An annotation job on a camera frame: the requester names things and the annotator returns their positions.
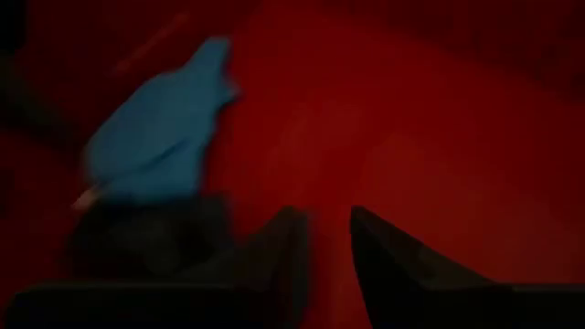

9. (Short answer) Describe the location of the navy garment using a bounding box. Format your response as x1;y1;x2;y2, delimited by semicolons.
66;194;237;284

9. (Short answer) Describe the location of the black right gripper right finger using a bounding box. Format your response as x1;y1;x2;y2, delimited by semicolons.
349;204;585;329

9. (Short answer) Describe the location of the red plastic laundry basket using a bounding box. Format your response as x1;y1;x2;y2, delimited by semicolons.
0;0;585;329

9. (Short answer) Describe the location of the blue garment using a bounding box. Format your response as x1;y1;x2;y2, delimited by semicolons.
80;37;242;206

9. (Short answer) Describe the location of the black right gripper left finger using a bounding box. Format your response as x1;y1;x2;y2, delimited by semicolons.
6;204;314;329

